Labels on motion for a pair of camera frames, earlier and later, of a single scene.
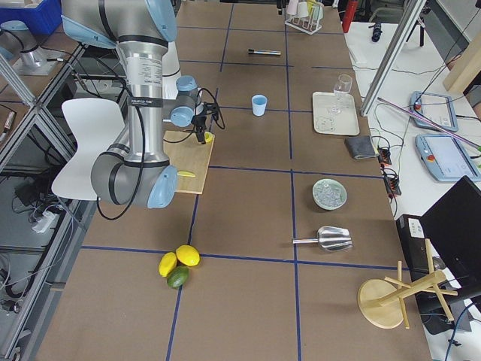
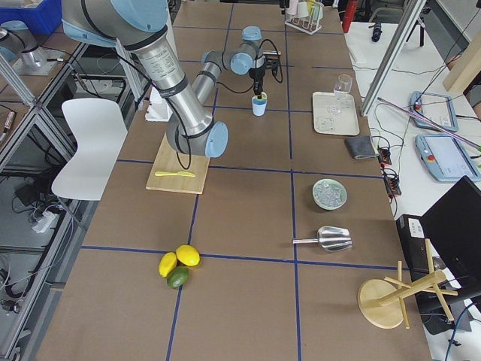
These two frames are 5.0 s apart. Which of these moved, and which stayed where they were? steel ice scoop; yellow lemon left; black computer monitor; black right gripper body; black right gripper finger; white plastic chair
Moved: black right gripper body; black right gripper finger
Stayed: yellow lemon left; black computer monitor; steel ice scoop; white plastic chair
